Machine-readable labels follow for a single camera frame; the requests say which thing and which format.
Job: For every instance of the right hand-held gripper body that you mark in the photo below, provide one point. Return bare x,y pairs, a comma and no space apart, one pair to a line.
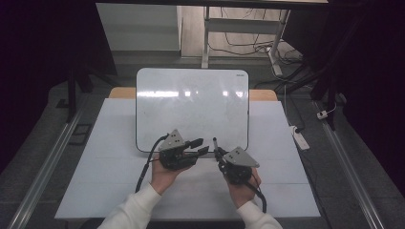
240,165

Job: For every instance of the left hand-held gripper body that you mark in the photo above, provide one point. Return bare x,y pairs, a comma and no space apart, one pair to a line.
173,156

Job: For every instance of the white dry-erase whiteboard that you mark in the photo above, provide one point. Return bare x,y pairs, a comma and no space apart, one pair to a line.
191,111

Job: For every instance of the person's left hand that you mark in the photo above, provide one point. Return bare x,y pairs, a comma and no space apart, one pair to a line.
164,179

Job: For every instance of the person's right hand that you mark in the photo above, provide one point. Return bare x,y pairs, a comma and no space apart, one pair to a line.
242,194

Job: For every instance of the white power strip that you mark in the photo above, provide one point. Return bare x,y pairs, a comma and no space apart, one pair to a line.
299,138

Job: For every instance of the white table cover sheet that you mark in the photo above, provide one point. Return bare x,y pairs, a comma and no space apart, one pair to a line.
105,165

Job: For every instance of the wooden table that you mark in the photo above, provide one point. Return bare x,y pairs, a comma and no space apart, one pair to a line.
122,93

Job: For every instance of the small white adapter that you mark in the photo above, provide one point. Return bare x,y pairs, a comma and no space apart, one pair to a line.
322,114

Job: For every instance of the black stand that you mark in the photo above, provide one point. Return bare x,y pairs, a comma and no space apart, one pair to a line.
331,92
71,95

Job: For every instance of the white cabinet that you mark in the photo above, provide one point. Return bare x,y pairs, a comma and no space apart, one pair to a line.
140,28

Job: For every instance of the dark curtain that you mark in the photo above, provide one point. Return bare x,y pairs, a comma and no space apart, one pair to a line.
35,63
372,79

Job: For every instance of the metal floor rail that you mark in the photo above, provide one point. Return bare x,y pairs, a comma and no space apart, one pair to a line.
350,171
44,171

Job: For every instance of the white desk frame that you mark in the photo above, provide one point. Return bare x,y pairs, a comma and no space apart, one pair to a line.
242,26

